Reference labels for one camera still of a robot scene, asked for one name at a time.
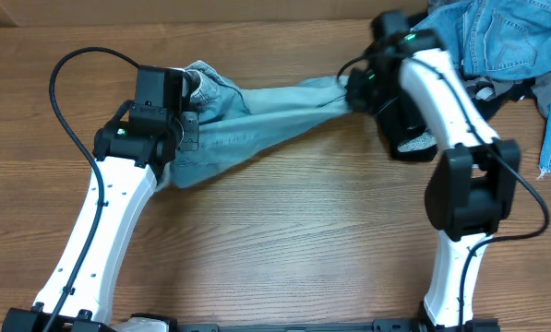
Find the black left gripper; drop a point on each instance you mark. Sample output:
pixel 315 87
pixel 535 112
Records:
pixel 189 130

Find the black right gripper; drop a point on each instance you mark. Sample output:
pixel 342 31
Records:
pixel 357 92

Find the light blue denim shorts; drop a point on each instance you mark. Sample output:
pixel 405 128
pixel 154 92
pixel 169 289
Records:
pixel 236 124

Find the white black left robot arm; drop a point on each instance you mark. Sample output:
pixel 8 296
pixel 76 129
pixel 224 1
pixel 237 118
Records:
pixel 131 155

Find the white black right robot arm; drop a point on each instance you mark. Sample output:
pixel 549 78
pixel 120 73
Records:
pixel 410 86

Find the black garment with patterned lining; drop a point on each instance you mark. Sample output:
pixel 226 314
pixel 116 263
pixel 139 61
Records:
pixel 407 135

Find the blue frayed denim jeans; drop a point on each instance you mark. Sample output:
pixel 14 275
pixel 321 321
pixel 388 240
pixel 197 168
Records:
pixel 503 39

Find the grey cloth garment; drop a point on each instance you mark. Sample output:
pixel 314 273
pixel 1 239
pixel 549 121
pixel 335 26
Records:
pixel 489 95

